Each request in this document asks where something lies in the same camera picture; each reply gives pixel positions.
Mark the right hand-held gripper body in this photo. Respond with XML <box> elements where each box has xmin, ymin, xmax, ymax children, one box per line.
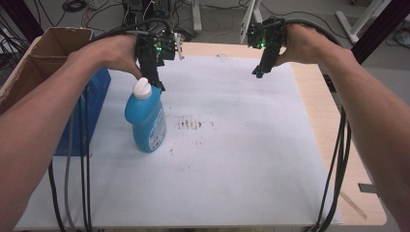
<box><xmin>247</xmin><ymin>16</ymin><xmax>287</xmax><ymax>68</ymax></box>

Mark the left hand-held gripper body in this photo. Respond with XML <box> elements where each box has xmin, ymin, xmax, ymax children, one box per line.
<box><xmin>134</xmin><ymin>29</ymin><xmax>186</xmax><ymax>71</ymax></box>

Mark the blue bottle with white cap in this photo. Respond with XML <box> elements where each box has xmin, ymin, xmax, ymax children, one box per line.
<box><xmin>124</xmin><ymin>76</ymin><xmax>168</xmax><ymax>155</ymax></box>

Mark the person's right hand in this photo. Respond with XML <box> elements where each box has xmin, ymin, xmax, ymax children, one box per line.
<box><xmin>274</xmin><ymin>22</ymin><xmax>343</xmax><ymax>68</ymax></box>

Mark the person's left hand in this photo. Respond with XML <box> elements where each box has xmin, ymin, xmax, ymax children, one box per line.
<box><xmin>68</xmin><ymin>34</ymin><xmax>143</xmax><ymax>80</ymax></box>

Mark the white desk leg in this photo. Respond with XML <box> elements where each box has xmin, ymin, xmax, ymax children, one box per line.
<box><xmin>335</xmin><ymin>0</ymin><xmax>393</xmax><ymax>45</ymax></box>
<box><xmin>239</xmin><ymin>0</ymin><xmax>263</xmax><ymax>44</ymax></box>
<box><xmin>190</xmin><ymin>0</ymin><xmax>203</xmax><ymax>33</ymax></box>

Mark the light wooden table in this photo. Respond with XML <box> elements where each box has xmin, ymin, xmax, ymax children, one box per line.
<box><xmin>14</xmin><ymin>36</ymin><xmax>388</xmax><ymax>232</ymax></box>

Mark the white foam mat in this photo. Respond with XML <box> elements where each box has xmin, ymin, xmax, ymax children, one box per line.
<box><xmin>15</xmin><ymin>55</ymin><xmax>344</xmax><ymax>230</ymax></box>

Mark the cardboard box with blue side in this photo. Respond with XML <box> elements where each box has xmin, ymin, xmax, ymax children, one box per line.
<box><xmin>0</xmin><ymin>26</ymin><xmax>112</xmax><ymax>158</ymax></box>

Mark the grey tape piece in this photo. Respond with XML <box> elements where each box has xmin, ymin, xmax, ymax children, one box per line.
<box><xmin>357</xmin><ymin>182</ymin><xmax>377</xmax><ymax>195</ymax></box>

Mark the black metal post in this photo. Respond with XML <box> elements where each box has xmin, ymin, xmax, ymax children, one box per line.
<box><xmin>350</xmin><ymin>0</ymin><xmax>410</xmax><ymax>65</ymax></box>
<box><xmin>0</xmin><ymin>0</ymin><xmax>44</xmax><ymax>44</ymax></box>

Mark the black cable bundle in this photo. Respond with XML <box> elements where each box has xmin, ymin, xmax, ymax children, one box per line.
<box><xmin>283</xmin><ymin>17</ymin><xmax>353</xmax><ymax>232</ymax></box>
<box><xmin>47</xmin><ymin>18</ymin><xmax>172</xmax><ymax>232</ymax></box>

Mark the grey cable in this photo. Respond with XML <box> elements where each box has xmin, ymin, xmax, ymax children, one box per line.
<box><xmin>63</xmin><ymin>112</ymin><xmax>77</xmax><ymax>232</ymax></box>

